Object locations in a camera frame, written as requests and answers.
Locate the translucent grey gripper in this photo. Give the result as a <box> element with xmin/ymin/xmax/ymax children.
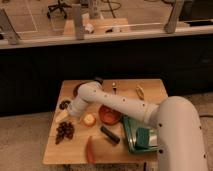
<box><xmin>55</xmin><ymin>97</ymin><xmax>86</xmax><ymax>123</ymax></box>

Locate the dark grape bunch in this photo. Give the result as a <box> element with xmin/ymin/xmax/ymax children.
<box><xmin>55</xmin><ymin>122</ymin><xmax>75</xmax><ymax>144</ymax></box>

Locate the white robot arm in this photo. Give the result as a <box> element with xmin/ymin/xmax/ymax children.
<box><xmin>55</xmin><ymin>81</ymin><xmax>208</xmax><ymax>171</ymax></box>

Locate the purple bowl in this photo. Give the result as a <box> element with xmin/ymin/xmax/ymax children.
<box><xmin>73</xmin><ymin>83</ymin><xmax>84</xmax><ymax>97</ymax></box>

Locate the red bowl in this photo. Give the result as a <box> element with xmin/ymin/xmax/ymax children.
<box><xmin>98</xmin><ymin>105</ymin><xmax>122</xmax><ymax>125</ymax></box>

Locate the yellow round fruit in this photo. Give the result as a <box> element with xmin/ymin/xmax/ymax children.
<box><xmin>83</xmin><ymin>114</ymin><xmax>96</xmax><ymax>126</ymax></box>

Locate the wooden table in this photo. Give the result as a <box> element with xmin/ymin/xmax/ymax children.
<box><xmin>43</xmin><ymin>79</ymin><xmax>167</xmax><ymax>164</ymax></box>

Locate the black rectangular block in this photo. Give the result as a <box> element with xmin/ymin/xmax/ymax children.
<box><xmin>100</xmin><ymin>126</ymin><xmax>120</xmax><ymax>144</ymax></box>

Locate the metal spoon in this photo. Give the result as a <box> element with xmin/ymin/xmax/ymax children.
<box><xmin>112</xmin><ymin>82</ymin><xmax>117</xmax><ymax>94</ymax></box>

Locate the green plastic tray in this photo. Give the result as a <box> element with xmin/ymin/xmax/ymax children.
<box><xmin>123</xmin><ymin>116</ymin><xmax>157</xmax><ymax>154</ymax></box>

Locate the green sponge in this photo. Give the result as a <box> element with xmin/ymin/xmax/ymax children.
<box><xmin>135</xmin><ymin>127</ymin><xmax>149</xmax><ymax>148</ymax></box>

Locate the clear plastic bag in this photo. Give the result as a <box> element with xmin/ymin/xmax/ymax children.
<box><xmin>149</xmin><ymin>133</ymin><xmax>157</xmax><ymax>146</ymax></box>

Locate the black office chair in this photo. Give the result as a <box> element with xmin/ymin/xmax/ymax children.
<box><xmin>47</xmin><ymin>0</ymin><xmax>70</xmax><ymax>18</ymax></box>

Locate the black handled kitchen tool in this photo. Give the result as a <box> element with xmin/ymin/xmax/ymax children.
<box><xmin>94</xmin><ymin>77</ymin><xmax>103</xmax><ymax>84</ymax></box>

